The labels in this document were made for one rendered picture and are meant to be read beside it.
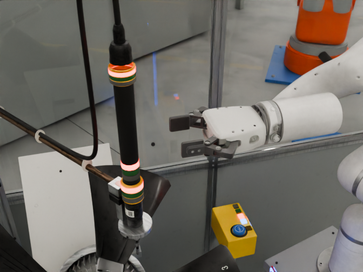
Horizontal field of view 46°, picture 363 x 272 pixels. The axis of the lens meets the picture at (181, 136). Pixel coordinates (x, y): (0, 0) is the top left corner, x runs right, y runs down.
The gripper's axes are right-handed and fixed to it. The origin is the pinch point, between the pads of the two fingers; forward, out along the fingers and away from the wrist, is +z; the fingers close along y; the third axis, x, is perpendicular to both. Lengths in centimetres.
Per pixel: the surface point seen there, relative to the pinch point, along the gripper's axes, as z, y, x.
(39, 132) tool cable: 27.1, 24.2, -10.2
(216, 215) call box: -22, 33, -59
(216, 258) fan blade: -11.3, 6.1, -45.2
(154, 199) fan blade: 3.4, 11.0, -25.2
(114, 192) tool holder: 13.2, 1.9, -12.6
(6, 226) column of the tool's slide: 48, 57, -68
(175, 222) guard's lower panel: -17, 70, -98
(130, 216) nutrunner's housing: 10.8, -1.7, -16.2
